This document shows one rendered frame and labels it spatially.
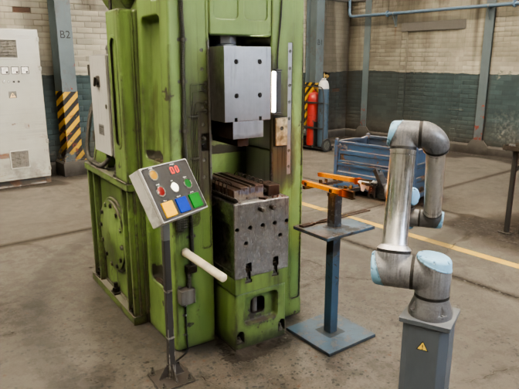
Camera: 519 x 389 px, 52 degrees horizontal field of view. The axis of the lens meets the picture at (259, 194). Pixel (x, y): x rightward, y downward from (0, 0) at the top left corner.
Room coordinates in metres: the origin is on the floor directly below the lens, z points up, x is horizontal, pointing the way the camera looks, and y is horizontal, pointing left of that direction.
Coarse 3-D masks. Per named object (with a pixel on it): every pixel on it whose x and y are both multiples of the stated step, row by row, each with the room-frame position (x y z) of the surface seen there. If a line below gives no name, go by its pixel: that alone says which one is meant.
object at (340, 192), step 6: (306, 180) 3.10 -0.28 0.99; (312, 186) 3.02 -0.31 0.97; (318, 186) 2.97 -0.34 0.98; (324, 186) 2.94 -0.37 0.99; (336, 192) 2.86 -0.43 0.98; (342, 192) 2.83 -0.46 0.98; (348, 192) 2.79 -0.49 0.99; (354, 192) 2.77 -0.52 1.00; (348, 198) 2.78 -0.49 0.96; (354, 198) 2.77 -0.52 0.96
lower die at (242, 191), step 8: (216, 176) 3.22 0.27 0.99; (224, 176) 3.18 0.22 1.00; (232, 176) 3.18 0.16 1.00; (216, 184) 3.05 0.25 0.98; (224, 184) 3.03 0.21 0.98; (232, 184) 2.99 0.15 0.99; (240, 184) 2.99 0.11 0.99; (248, 184) 2.95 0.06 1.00; (256, 184) 2.98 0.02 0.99; (224, 192) 2.97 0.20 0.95; (232, 192) 2.89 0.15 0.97; (240, 192) 2.91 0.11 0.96; (248, 192) 2.93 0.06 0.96; (256, 192) 2.97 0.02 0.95; (240, 200) 2.91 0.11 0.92
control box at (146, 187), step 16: (144, 176) 2.41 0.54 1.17; (160, 176) 2.48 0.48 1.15; (176, 176) 2.57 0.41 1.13; (192, 176) 2.66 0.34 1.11; (144, 192) 2.39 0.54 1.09; (176, 192) 2.51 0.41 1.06; (192, 192) 2.59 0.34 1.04; (144, 208) 2.39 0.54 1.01; (160, 208) 2.37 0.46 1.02; (176, 208) 2.45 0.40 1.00; (192, 208) 2.53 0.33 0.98; (160, 224) 2.35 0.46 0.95
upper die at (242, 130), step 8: (256, 120) 2.97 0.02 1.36; (216, 128) 3.04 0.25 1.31; (224, 128) 2.96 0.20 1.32; (232, 128) 2.88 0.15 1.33; (240, 128) 2.91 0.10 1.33; (248, 128) 2.94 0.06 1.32; (256, 128) 2.97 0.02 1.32; (224, 136) 2.96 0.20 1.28; (232, 136) 2.88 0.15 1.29; (240, 136) 2.91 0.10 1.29; (248, 136) 2.94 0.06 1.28; (256, 136) 2.97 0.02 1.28
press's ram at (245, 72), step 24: (216, 48) 2.92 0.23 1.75; (240, 48) 2.91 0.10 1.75; (264, 48) 2.99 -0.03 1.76; (216, 72) 2.92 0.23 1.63; (240, 72) 2.91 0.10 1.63; (264, 72) 3.00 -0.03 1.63; (216, 96) 2.93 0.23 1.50; (240, 96) 2.91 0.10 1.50; (264, 96) 3.00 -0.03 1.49; (216, 120) 2.93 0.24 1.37; (240, 120) 2.91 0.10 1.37
